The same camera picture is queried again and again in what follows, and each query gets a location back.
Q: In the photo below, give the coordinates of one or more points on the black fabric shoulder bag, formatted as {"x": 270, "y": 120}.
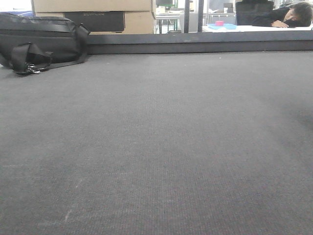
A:
{"x": 30, "y": 45}

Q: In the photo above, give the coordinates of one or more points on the lower cardboard box black label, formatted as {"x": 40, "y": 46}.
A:
{"x": 110, "y": 22}

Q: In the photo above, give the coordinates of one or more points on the white table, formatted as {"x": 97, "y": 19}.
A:
{"x": 250, "y": 28}

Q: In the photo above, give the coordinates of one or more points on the light blue tray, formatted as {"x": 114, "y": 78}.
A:
{"x": 224, "y": 26}

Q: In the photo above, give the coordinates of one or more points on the pink tape roll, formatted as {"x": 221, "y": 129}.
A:
{"x": 219, "y": 23}

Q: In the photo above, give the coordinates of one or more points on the black vertical pole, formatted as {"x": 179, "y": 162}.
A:
{"x": 186, "y": 16}

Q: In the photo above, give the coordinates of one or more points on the black office chair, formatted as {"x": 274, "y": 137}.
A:
{"x": 248, "y": 10}

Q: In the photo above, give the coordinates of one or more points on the upper cardboard box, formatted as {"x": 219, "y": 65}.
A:
{"x": 93, "y": 5}

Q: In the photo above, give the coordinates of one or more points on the black raised platform edge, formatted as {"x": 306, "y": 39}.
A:
{"x": 292, "y": 39}

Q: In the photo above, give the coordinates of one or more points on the person resting on table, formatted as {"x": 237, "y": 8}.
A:
{"x": 297, "y": 15}

